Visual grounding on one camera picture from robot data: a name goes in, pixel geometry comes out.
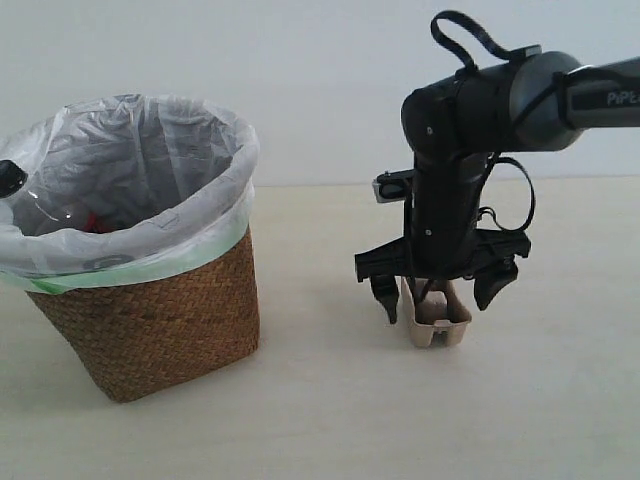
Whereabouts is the white plastic bin liner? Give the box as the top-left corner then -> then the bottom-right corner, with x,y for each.
1,94 -> 260,295

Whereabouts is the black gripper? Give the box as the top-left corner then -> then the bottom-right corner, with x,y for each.
354,154 -> 531,323

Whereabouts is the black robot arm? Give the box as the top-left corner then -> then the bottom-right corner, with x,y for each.
355,51 -> 639,321

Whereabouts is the brown cardboard pulp tray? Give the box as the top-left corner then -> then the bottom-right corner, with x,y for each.
400,278 -> 472,348

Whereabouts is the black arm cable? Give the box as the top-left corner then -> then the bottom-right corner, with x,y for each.
430,10 -> 539,234

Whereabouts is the woven wicker waste basket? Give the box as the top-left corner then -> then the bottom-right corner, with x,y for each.
28,232 -> 260,403

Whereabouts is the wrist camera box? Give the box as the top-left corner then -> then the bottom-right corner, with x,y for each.
372,169 -> 414,204

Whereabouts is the red label black-cap bottle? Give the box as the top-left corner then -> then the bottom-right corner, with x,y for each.
1,159 -> 115,237

